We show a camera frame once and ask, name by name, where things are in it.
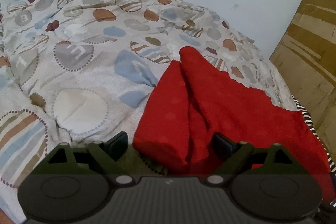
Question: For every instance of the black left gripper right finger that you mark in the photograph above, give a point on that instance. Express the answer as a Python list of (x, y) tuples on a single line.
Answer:
[(235, 158)]

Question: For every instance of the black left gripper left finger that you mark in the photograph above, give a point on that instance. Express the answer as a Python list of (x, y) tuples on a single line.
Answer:
[(106, 154)]

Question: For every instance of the patterned white quilt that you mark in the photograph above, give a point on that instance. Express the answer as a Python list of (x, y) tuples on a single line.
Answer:
[(77, 71)]

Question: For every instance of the red long-sleeve shirt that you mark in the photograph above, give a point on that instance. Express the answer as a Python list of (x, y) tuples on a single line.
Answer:
[(193, 100)]

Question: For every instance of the striped black white pink sheet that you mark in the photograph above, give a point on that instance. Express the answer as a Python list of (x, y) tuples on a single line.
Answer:
[(308, 121)]

